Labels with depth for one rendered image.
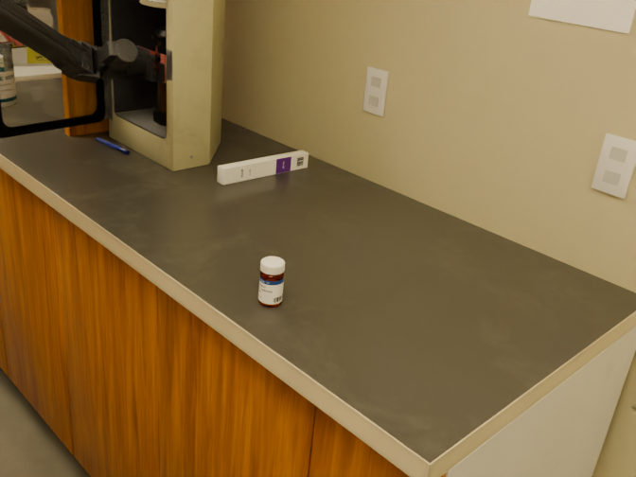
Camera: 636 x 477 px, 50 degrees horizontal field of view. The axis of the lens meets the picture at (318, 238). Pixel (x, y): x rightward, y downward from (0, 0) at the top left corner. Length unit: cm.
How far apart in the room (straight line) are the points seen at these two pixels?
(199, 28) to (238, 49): 49
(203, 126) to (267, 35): 42
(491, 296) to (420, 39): 66
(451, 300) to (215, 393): 47
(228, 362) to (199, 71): 77
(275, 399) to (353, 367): 17
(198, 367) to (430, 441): 54
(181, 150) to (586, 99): 94
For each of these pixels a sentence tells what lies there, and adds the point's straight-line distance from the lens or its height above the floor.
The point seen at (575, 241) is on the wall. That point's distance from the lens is 153.
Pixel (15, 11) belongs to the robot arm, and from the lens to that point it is 154.
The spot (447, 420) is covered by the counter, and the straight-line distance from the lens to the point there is 99.
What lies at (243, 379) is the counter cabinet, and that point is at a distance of 122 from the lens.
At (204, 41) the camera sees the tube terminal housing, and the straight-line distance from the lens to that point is 171.
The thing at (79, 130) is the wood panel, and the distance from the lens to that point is 202.
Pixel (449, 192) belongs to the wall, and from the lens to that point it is 167.
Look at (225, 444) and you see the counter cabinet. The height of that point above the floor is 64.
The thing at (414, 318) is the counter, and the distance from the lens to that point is 119.
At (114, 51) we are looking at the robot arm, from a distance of 168.
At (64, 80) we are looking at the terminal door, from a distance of 189.
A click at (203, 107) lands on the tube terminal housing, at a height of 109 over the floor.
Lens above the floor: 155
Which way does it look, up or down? 25 degrees down
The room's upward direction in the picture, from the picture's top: 6 degrees clockwise
